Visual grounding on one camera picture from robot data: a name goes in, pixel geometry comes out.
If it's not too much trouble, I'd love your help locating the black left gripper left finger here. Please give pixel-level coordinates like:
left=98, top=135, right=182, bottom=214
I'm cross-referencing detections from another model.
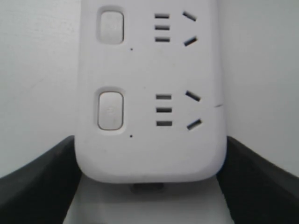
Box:
left=0, top=136, right=81, bottom=224

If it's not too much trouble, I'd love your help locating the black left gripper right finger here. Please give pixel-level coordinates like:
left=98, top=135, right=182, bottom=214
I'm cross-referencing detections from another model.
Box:
left=216, top=137, right=299, bottom=224

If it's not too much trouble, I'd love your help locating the white five-outlet power strip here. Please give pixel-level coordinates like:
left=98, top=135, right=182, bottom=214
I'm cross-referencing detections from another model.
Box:
left=75, top=0, right=226, bottom=184

